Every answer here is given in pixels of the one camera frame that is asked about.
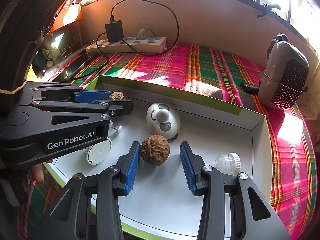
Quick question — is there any brown walnut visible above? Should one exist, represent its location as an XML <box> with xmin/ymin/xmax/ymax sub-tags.
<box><xmin>108</xmin><ymin>92</ymin><xmax>126</xmax><ymax>100</ymax></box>
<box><xmin>140</xmin><ymin>134</ymin><xmax>170</xmax><ymax>166</ymax></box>

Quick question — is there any white round disc gadget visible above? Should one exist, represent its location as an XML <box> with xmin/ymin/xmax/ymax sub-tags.
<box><xmin>85</xmin><ymin>119</ymin><xmax>123</xmax><ymax>166</ymax></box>

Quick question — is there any clear round white-lid jar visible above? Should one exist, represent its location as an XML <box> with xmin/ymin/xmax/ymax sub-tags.
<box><xmin>214</xmin><ymin>152</ymin><xmax>241</xmax><ymax>176</ymax></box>

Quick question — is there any white and green cardboard tray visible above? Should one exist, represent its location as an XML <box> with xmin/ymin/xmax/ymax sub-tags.
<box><xmin>46</xmin><ymin>76</ymin><xmax>273</xmax><ymax>239</ymax></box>

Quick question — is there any blue-white round knob toy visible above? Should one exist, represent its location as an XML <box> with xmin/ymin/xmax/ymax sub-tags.
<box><xmin>146</xmin><ymin>102</ymin><xmax>181</xmax><ymax>140</ymax></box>

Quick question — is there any black phone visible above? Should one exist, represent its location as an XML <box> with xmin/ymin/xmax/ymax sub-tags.
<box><xmin>53</xmin><ymin>53</ymin><xmax>100</xmax><ymax>83</ymax></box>

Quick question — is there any white power strip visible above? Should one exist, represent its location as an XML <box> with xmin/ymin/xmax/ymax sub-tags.
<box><xmin>85</xmin><ymin>36</ymin><xmax>167</xmax><ymax>55</ymax></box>

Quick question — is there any black charger adapter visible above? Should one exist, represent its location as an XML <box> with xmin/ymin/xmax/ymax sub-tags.
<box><xmin>105</xmin><ymin>20</ymin><xmax>124</xmax><ymax>43</ymax></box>

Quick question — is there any orange planter tray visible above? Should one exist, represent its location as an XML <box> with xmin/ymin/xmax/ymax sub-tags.
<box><xmin>49</xmin><ymin>4</ymin><xmax>82</xmax><ymax>34</ymax></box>

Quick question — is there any plaid pink green bedspread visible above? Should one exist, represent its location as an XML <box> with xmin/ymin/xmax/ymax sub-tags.
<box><xmin>15</xmin><ymin>41</ymin><xmax>318</xmax><ymax>240</ymax></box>

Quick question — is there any grey red mesh heater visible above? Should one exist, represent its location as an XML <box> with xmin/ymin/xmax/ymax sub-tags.
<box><xmin>240</xmin><ymin>33</ymin><xmax>309</xmax><ymax>109</ymax></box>

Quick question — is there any black charger cable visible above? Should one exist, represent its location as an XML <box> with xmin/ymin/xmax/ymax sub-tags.
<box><xmin>72</xmin><ymin>0</ymin><xmax>180</xmax><ymax>81</ymax></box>

